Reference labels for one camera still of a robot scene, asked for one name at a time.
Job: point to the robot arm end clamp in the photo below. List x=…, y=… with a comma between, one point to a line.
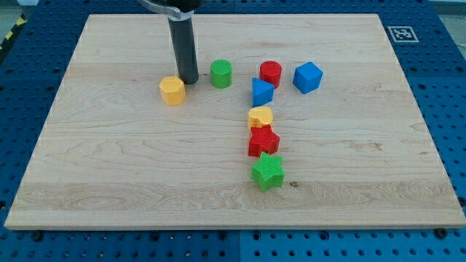
x=176, y=10

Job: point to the light wooden board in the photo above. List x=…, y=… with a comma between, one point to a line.
x=356, y=151

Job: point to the yellow heart block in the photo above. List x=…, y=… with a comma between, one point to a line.
x=260, y=116

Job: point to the red star block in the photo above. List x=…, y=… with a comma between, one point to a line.
x=263, y=139

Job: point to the blue triangle block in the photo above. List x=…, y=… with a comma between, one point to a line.
x=262, y=92

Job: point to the green star block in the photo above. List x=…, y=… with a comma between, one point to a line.
x=268, y=172

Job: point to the green cylinder block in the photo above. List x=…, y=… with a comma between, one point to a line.
x=221, y=73

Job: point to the red cylinder block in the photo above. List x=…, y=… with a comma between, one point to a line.
x=270, y=71

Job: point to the yellow hexagon block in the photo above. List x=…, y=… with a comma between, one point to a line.
x=172, y=90

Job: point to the blue cube block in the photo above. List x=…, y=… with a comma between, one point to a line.
x=307, y=77

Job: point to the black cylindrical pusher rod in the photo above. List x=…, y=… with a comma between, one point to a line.
x=182, y=36

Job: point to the white fiducial marker tag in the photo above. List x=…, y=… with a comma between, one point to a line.
x=402, y=34

